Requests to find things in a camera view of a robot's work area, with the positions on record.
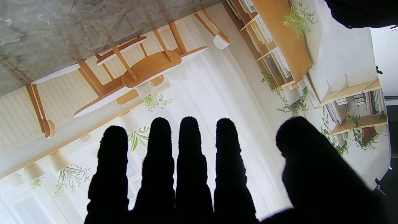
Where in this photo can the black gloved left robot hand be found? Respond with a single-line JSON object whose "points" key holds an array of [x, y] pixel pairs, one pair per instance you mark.
{"points": [[363, 12]]}

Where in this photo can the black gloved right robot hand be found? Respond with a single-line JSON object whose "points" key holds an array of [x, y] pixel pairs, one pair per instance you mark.
{"points": [[192, 193]]}

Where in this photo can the printed room backdrop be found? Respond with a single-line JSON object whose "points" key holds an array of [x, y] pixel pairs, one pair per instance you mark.
{"points": [[186, 77]]}

